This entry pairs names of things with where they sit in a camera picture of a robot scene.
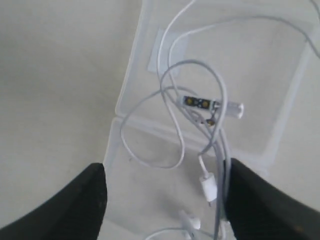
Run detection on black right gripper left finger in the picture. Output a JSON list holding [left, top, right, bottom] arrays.
[[0, 163, 108, 240]]

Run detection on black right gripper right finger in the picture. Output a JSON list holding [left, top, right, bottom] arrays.
[[224, 158, 320, 240]]

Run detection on white wired earphones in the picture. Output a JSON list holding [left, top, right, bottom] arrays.
[[120, 0, 320, 240]]

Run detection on clear plastic storage case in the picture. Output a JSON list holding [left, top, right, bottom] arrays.
[[104, 0, 320, 240]]

